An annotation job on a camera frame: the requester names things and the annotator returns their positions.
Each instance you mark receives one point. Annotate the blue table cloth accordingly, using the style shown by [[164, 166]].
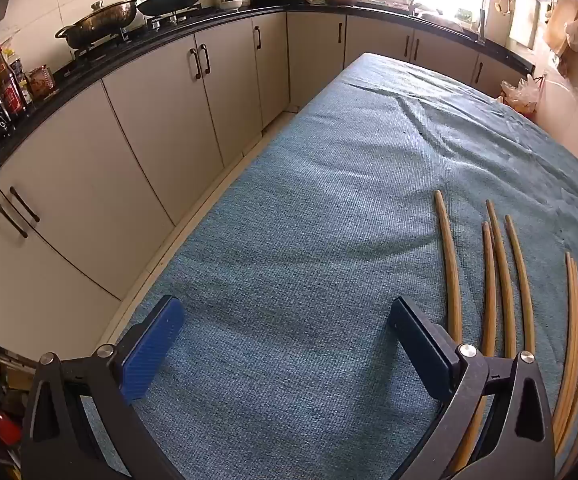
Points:
[[319, 210]]

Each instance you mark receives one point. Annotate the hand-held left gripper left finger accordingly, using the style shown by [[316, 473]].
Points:
[[151, 350]]

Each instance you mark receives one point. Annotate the row of wooden chopsticks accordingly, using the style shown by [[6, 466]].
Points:
[[449, 260]]

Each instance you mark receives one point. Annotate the orange trash bin with bag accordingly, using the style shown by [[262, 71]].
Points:
[[519, 92]]

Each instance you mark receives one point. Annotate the beige kitchen base cabinets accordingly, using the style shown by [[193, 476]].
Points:
[[159, 120]]

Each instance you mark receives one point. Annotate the black kitchen countertop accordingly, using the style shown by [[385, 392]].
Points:
[[119, 57]]

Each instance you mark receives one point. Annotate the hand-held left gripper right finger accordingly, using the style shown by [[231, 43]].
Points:
[[424, 355]]

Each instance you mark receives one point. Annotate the white cutting board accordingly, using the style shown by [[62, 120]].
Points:
[[524, 22]]

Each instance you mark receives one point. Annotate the white bowl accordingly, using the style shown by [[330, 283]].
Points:
[[231, 4]]

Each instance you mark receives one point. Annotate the glass jar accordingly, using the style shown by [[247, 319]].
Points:
[[41, 81]]

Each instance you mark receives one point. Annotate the gas stove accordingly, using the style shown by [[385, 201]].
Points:
[[169, 20]]

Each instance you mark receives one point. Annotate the dark sauce bottle red label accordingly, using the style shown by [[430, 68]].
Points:
[[8, 85]]

